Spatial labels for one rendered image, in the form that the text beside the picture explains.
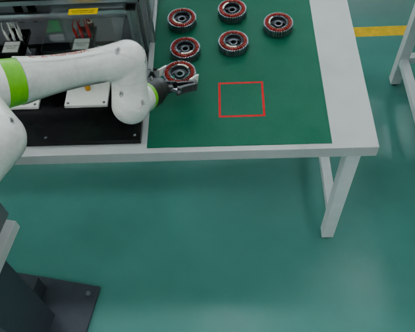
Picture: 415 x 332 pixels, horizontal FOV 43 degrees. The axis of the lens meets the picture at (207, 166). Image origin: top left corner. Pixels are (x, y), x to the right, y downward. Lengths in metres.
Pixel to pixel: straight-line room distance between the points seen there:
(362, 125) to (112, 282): 1.25
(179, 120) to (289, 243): 0.87
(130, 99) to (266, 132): 0.52
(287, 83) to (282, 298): 0.91
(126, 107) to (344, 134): 0.73
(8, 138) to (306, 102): 1.07
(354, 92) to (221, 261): 0.94
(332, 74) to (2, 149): 1.22
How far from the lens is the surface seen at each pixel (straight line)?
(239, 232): 2.41
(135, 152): 1.75
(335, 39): 2.10
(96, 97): 1.89
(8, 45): 1.97
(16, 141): 1.16
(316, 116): 1.83
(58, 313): 2.37
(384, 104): 2.92
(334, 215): 2.24
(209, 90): 1.89
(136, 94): 1.47
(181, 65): 1.84
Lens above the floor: 2.16
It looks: 56 degrees down
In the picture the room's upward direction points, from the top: 5 degrees counter-clockwise
